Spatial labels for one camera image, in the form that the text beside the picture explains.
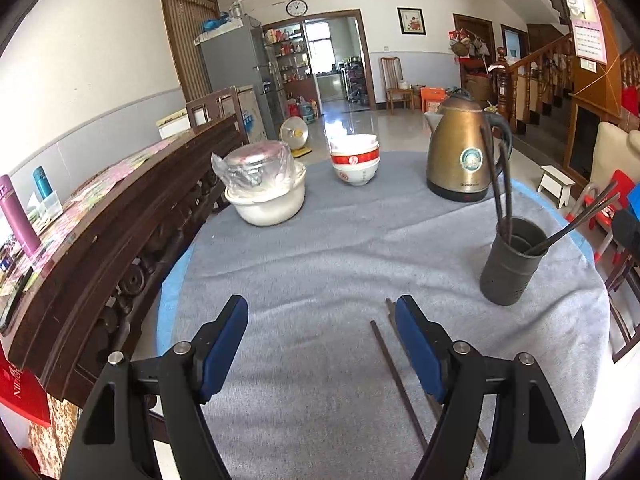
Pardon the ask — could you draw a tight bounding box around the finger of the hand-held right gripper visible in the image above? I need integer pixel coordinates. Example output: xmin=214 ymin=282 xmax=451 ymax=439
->
xmin=613 ymin=208 xmax=640 ymax=257

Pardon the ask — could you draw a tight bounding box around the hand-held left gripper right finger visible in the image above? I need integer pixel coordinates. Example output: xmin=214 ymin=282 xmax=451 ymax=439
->
xmin=394 ymin=294 xmax=587 ymax=480

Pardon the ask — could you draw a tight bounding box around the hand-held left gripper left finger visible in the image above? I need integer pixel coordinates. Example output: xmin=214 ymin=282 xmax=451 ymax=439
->
xmin=60 ymin=294 xmax=250 ymax=480

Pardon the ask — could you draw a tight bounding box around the dark wooden chopstick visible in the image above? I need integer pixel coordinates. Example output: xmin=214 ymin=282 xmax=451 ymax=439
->
xmin=369 ymin=320 xmax=430 ymax=453
xmin=477 ymin=124 xmax=514 ymax=243
xmin=525 ymin=181 xmax=621 ymax=253
xmin=527 ymin=193 xmax=622 ymax=256
xmin=384 ymin=298 xmax=491 ymax=453
xmin=497 ymin=142 xmax=517 ymax=231

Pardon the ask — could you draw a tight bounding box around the dark grey chopstick holder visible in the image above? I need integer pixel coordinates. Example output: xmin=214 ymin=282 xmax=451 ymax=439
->
xmin=479 ymin=217 xmax=550 ymax=307

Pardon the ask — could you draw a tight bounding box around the red plastic child chair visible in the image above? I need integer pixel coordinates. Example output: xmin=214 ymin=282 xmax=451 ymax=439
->
xmin=565 ymin=170 xmax=635 ymax=264

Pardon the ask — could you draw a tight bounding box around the blue table mat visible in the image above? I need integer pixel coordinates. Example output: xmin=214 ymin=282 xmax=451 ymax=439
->
xmin=156 ymin=180 xmax=596 ymax=361

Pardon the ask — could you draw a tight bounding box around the cream sofa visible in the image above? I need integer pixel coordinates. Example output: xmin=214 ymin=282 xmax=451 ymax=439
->
xmin=590 ymin=121 xmax=640 ymax=187

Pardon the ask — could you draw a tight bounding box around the small white stool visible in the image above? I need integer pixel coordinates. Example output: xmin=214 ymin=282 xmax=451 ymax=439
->
xmin=538 ymin=165 xmax=576 ymax=209

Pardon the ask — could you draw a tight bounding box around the white ceramic pot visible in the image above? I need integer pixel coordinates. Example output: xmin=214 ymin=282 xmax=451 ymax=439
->
xmin=224 ymin=161 xmax=307 ymax=227

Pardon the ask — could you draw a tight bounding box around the carved dark wooden bench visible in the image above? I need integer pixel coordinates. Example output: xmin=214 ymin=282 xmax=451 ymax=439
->
xmin=7 ymin=86 xmax=251 ymax=409

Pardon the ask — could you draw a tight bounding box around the plastic-wrapped steel pot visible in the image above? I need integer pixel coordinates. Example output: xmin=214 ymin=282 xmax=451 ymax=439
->
xmin=210 ymin=141 xmax=296 ymax=195

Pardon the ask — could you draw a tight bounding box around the bronze electric kettle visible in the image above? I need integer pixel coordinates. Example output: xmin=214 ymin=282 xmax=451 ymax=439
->
xmin=424 ymin=87 xmax=515 ymax=204

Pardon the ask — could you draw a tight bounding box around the wooden stair railing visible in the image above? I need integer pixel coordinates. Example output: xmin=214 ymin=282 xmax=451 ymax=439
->
xmin=489 ymin=35 xmax=576 ymax=127

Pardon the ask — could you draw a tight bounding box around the red gift box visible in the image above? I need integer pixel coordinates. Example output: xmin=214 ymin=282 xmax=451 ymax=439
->
xmin=0 ymin=345 xmax=53 ymax=429

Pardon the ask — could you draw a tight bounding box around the clear plastic container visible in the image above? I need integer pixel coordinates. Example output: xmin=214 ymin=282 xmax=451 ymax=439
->
xmin=29 ymin=191 xmax=64 ymax=222

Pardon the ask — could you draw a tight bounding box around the orange cardboard box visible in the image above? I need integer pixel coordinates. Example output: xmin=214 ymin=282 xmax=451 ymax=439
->
xmin=420 ymin=86 xmax=449 ymax=114

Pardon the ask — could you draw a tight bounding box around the white chest freezer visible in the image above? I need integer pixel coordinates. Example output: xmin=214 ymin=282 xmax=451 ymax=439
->
xmin=156 ymin=85 xmax=269 ymax=147

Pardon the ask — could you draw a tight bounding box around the teal thermos bottle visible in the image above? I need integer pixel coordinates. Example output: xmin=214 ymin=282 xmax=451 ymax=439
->
xmin=32 ymin=166 xmax=54 ymax=201

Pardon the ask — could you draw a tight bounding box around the purple thermos bottle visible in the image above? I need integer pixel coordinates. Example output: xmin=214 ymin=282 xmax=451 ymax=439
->
xmin=0 ymin=175 xmax=43 ymax=257

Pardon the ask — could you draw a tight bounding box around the wooden dining chair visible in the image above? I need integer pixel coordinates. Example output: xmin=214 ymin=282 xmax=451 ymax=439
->
xmin=380 ymin=56 xmax=415 ymax=114

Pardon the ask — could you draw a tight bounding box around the grey refrigerator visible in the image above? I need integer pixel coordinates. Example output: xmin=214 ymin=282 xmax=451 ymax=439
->
xmin=195 ymin=15 xmax=279 ymax=142

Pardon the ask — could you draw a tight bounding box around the pink wall calendar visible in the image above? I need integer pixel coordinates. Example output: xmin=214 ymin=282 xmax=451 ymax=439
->
xmin=562 ymin=0 xmax=609 ymax=65

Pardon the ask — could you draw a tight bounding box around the framed wall picture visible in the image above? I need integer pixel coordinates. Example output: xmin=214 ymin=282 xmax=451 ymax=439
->
xmin=397 ymin=7 xmax=426 ymax=36

